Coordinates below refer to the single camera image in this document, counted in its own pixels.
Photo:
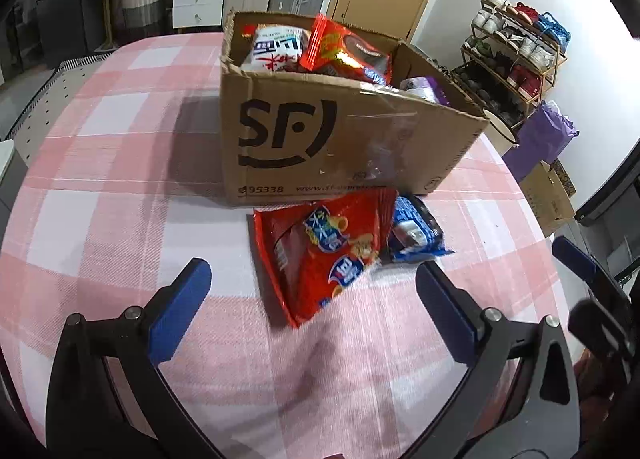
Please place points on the purple bag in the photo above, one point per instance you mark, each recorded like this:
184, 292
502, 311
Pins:
537, 139

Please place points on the striped laundry basket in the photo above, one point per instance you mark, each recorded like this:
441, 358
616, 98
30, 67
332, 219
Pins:
142, 1

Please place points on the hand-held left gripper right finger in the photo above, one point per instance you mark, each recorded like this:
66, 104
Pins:
445, 304

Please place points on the purple snack packet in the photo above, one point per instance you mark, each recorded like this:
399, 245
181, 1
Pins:
425, 86

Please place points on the white enamel basin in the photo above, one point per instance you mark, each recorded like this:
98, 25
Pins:
500, 126

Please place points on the blue cookie packet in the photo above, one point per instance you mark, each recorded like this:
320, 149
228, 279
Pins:
410, 234

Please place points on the group of shoes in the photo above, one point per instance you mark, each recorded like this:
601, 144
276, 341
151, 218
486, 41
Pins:
530, 49

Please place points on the pink checked tablecloth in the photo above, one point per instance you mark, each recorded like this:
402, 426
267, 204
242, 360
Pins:
125, 189

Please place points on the red cookie packet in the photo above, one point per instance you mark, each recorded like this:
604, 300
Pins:
340, 49

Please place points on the striped grey mat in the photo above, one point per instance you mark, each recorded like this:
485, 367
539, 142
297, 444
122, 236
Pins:
65, 74

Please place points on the small cardboard box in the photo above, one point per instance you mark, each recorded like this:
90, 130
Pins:
547, 194

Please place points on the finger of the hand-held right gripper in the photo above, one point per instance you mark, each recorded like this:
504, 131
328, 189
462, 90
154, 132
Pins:
595, 324
575, 256

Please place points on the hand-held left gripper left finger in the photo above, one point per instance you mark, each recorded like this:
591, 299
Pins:
182, 299

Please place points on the black cabinet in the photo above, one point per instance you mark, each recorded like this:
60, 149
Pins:
60, 14

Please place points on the white and orange noodle packet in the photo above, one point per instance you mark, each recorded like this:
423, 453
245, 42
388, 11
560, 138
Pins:
275, 46

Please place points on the brown cardboard box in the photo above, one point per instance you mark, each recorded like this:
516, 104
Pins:
300, 149

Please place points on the wooden shoe rack with shoes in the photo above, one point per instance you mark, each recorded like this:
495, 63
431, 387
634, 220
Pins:
542, 99

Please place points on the red chips bag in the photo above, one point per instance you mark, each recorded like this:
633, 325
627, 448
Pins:
320, 259

